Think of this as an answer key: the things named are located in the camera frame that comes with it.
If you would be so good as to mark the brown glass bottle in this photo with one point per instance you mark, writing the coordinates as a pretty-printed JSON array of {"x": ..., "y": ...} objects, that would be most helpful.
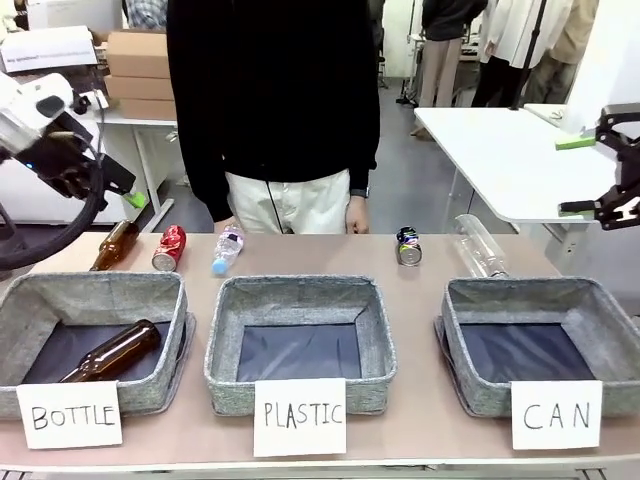
[
  {"x": 116, "y": 245},
  {"x": 117, "y": 352}
]

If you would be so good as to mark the paper label can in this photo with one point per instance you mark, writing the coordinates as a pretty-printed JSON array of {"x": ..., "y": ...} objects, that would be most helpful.
[{"x": 556, "y": 415}]

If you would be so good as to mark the grey basket labelled plastic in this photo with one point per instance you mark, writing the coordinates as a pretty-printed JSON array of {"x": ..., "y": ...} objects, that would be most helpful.
[{"x": 300, "y": 295}]

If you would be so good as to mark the paper label bottle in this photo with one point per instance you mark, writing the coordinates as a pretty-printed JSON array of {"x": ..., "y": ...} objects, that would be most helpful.
[{"x": 70, "y": 415}]

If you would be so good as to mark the bystander in tan coat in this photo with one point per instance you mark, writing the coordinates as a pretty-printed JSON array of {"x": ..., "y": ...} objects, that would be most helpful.
[{"x": 560, "y": 50}]

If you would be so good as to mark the bystander in white coat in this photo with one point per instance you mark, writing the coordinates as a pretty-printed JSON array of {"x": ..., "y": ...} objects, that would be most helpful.
[{"x": 505, "y": 45}]

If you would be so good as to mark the black tripod pole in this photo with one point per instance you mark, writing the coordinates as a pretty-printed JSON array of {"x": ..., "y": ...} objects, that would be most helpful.
[{"x": 530, "y": 50}]

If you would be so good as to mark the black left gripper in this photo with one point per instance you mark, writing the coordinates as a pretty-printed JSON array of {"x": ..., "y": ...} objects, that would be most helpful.
[{"x": 65, "y": 160}]

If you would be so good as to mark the large cardboard box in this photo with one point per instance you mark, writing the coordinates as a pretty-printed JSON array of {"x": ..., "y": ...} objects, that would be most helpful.
[{"x": 139, "y": 54}]

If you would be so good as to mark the flat cardboard box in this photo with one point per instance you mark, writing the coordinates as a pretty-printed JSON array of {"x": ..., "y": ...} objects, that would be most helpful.
[
  {"x": 149, "y": 108},
  {"x": 139, "y": 88}
]

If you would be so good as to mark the white side table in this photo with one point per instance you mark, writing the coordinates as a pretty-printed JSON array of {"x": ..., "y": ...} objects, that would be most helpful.
[{"x": 500, "y": 155}]

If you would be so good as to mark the person in black sweater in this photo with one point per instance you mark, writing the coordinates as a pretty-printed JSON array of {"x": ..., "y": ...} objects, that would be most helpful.
[{"x": 270, "y": 90}]

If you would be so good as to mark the plastic water bottle blue cap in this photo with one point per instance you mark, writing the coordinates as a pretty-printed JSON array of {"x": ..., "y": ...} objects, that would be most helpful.
[{"x": 227, "y": 250}]

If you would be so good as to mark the person's left forearm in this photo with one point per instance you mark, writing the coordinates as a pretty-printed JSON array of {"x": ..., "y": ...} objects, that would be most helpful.
[{"x": 364, "y": 145}]

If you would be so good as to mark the person's right forearm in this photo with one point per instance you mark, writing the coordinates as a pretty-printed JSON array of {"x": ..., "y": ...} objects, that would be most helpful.
[{"x": 205, "y": 175}]

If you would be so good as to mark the crushed blue can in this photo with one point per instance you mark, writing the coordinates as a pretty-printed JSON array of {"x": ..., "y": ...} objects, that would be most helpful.
[{"x": 410, "y": 247}]

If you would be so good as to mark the grey basket labelled bottle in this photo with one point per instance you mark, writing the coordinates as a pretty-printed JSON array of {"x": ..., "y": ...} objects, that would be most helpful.
[{"x": 95, "y": 295}]

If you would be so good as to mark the dark wrist watch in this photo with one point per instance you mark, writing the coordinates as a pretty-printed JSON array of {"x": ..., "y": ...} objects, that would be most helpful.
[{"x": 360, "y": 192}]

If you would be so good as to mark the bystander in plaid shirt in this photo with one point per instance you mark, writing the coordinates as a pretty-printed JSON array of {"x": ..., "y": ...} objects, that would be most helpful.
[{"x": 145, "y": 12}]

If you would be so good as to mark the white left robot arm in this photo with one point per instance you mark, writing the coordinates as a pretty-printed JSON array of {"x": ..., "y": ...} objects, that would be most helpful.
[{"x": 25, "y": 107}]

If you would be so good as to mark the person's left hand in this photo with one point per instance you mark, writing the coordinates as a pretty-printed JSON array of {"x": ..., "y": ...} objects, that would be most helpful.
[{"x": 359, "y": 215}]

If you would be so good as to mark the red soda can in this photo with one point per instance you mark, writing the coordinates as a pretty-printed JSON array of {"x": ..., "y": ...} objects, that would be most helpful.
[{"x": 170, "y": 247}]

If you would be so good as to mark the white desk with legs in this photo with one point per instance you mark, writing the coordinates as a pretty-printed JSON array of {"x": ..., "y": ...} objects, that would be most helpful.
[{"x": 145, "y": 150}]

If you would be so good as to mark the white box with print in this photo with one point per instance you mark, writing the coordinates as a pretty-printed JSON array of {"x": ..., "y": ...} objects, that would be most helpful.
[{"x": 47, "y": 50}]

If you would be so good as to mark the grey basket labelled can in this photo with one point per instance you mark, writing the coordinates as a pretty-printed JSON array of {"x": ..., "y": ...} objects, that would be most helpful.
[{"x": 520, "y": 297}]

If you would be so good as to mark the paper label plastic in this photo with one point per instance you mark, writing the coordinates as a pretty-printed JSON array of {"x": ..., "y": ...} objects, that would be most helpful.
[{"x": 300, "y": 417}]

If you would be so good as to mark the bystander in dark jacket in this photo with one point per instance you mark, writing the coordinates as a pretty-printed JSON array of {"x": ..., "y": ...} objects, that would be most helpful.
[{"x": 447, "y": 45}]

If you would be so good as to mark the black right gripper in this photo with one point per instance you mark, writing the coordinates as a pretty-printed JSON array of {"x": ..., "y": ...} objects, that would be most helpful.
[{"x": 631, "y": 167}]

